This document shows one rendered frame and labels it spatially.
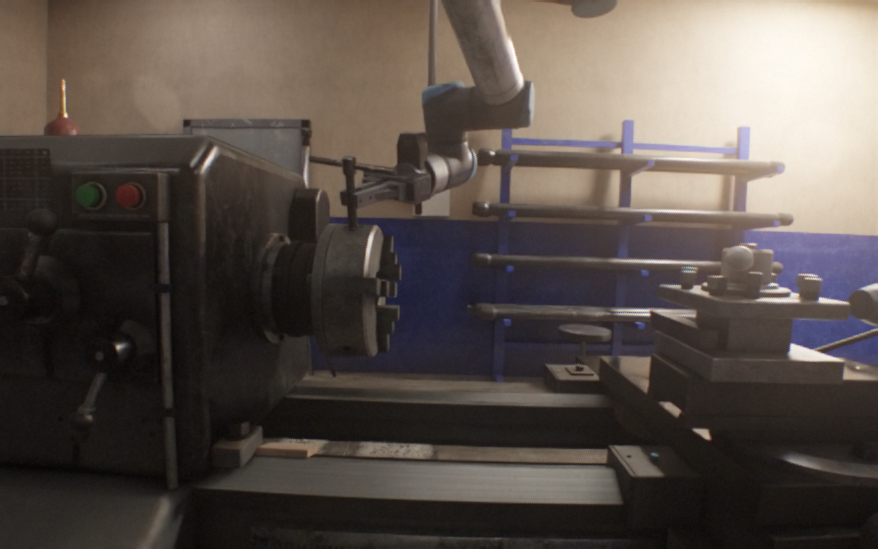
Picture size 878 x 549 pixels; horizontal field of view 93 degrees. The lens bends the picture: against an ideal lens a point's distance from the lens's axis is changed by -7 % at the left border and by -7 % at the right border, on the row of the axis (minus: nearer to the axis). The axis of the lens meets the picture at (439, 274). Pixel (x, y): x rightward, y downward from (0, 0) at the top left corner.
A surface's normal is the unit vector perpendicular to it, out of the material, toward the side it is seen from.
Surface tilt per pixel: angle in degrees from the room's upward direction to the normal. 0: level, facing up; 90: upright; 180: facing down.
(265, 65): 90
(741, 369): 90
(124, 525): 32
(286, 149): 90
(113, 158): 45
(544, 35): 90
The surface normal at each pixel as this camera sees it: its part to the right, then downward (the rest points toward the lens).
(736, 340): -0.05, 0.08
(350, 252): 0.00, -0.55
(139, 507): 0.01, -0.80
